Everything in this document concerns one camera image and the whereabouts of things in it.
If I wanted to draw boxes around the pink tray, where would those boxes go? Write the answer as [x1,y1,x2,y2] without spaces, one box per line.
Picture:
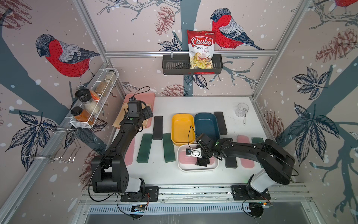
[120,93,155,111]

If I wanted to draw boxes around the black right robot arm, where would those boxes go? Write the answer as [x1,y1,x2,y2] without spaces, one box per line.
[185,133,295,199]

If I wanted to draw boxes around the metal wire hook rack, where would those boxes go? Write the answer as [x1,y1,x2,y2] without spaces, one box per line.
[21,127,81,164]

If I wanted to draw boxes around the white storage box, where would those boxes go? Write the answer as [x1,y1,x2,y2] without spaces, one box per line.
[177,144,219,172]

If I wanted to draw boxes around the black pencil case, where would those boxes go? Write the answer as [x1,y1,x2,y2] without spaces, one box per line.
[153,116,163,141]
[214,112,227,135]
[222,138,238,169]

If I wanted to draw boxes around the white wire spice rack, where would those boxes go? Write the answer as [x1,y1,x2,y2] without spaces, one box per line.
[70,68,118,129]

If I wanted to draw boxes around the black wire basket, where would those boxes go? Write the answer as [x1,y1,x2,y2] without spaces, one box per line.
[162,55,223,75]

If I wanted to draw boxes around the clear measuring cup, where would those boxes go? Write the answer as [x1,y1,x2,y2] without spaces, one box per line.
[235,103,249,126]

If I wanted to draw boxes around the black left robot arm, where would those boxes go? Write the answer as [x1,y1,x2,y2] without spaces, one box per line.
[90,97,153,193]

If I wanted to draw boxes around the Chuba cassava chips bag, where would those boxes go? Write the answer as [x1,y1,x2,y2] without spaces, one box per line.
[187,30,216,69]

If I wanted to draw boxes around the pink pencil case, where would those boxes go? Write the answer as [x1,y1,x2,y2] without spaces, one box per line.
[237,135,255,169]
[125,138,135,166]
[178,152,216,166]

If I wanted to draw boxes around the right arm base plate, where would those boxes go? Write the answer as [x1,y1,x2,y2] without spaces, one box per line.
[231,184,271,201]

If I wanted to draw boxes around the tan cloth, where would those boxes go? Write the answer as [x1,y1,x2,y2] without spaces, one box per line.
[112,102,152,129]

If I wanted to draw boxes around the tan spice jar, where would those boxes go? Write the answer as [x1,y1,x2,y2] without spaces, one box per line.
[95,70,116,97]

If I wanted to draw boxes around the dark teal storage box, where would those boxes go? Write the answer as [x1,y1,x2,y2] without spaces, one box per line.
[194,113,220,140]

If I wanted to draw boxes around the orange spice jar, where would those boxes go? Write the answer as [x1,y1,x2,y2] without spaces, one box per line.
[70,106,95,125]

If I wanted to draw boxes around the yellow storage box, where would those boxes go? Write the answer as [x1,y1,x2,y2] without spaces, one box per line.
[171,113,196,146]

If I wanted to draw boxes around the black lid spice grinder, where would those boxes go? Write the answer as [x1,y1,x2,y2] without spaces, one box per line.
[75,88,101,114]

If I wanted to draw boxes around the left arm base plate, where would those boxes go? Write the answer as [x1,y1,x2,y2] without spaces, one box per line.
[120,186,159,202]

